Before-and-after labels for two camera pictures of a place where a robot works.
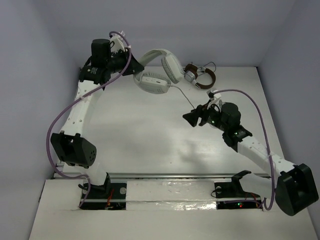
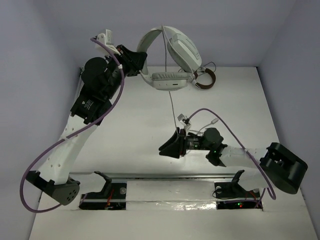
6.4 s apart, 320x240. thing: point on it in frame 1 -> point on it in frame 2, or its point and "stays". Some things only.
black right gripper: [193, 117] -> [173, 142]
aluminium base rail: [242, 177] stays
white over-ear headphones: [155, 83] -> [183, 52]
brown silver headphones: [191, 74] stays
